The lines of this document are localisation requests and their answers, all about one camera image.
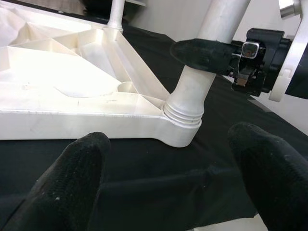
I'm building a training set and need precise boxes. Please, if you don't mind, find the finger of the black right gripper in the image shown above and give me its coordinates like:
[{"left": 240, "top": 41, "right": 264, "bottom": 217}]
[{"left": 169, "top": 38, "right": 238, "bottom": 74}]

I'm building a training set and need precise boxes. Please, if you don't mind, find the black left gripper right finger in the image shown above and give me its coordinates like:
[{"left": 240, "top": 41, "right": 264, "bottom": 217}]
[{"left": 227, "top": 122, "right": 308, "bottom": 231}]

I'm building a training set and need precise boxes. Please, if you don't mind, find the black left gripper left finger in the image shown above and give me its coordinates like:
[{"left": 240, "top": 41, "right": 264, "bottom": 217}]
[{"left": 0, "top": 131, "right": 111, "bottom": 231}]

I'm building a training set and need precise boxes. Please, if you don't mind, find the white plastic table leg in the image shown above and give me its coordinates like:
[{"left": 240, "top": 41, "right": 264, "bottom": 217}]
[
  {"left": 107, "top": 0, "right": 126, "bottom": 31},
  {"left": 162, "top": 0, "right": 251, "bottom": 124}
]

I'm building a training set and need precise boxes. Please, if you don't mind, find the white plastic children table top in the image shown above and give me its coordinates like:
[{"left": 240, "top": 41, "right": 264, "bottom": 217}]
[{"left": 0, "top": 0, "right": 202, "bottom": 148}]

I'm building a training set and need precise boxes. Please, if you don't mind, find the black tablecloth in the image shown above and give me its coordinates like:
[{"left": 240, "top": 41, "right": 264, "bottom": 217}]
[{"left": 0, "top": 25, "right": 308, "bottom": 231}]

